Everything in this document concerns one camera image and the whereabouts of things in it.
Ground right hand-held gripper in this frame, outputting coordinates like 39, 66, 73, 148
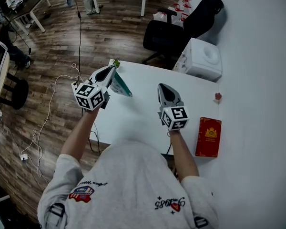
157, 83, 190, 131

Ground person's right forearm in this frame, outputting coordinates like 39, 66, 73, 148
169, 129, 200, 182

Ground black round stool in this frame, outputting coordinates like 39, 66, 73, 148
0, 72, 30, 110

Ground red box with gold emblem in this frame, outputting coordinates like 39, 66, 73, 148
194, 117, 222, 158

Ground white cable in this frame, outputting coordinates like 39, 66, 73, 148
19, 62, 84, 178

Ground green and white pouch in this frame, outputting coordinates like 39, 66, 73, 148
109, 71, 133, 98

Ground person's left forearm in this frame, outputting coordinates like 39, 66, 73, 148
60, 107, 100, 162

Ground white water dispenser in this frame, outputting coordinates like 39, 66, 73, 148
172, 37, 223, 82

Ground white plastic bags red handles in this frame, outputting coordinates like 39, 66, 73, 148
153, 0, 193, 29

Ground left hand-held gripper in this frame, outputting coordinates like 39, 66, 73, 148
71, 65, 118, 111

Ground black office chair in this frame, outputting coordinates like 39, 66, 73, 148
142, 0, 225, 65

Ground person's grey printed sweatshirt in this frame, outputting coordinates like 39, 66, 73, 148
37, 141, 219, 229

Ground long black cable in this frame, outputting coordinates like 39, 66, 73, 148
73, 0, 84, 83

